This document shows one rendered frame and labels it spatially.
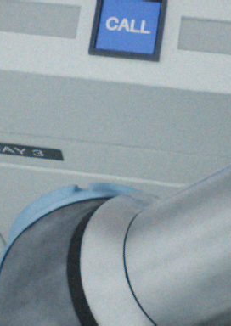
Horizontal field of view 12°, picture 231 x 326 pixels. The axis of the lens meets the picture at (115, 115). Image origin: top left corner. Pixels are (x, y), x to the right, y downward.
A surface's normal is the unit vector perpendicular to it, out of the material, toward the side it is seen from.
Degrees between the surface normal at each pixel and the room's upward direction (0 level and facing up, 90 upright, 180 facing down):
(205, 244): 48
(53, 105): 90
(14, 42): 0
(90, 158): 90
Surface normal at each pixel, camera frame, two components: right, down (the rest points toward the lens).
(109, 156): -0.14, 0.92
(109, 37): -0.06, -0.38
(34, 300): -0.70, -0.26
